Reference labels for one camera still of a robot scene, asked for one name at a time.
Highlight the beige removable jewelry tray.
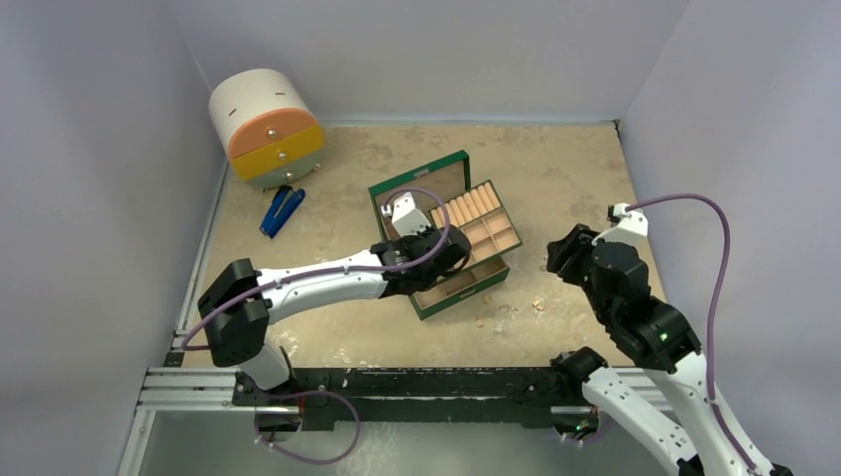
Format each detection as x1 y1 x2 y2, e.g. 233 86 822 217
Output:
427 180 523 266

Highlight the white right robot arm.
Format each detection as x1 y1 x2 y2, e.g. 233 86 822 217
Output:
546 224 791 475

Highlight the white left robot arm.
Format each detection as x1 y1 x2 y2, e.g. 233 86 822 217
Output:
197 227 472 406

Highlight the green jewelry box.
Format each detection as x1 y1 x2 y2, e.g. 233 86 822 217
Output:
367 149 511 321

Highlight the blue hand tool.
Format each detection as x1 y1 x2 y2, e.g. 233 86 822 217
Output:
259 184 306 239

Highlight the white round drawer cabinet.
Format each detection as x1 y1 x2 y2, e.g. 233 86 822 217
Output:
208 68 325 189

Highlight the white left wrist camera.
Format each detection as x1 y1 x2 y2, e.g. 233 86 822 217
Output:
380 191 432 239

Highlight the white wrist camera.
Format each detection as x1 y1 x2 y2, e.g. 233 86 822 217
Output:
380 191 432 239
603 202 649 246

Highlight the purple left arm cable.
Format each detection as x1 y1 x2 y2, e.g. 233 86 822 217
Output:
180 186 452 353

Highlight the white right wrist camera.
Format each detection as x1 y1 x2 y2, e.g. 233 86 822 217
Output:
603 202 649 246

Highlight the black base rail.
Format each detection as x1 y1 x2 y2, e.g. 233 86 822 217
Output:
232 367 605 437

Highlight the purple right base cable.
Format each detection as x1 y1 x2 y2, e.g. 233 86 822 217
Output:
559 416 612 448

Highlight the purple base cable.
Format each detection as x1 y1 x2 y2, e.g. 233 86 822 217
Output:
559 416 612 448
252 389 365 467

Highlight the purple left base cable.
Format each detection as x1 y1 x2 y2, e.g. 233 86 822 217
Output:
252 389 365 467

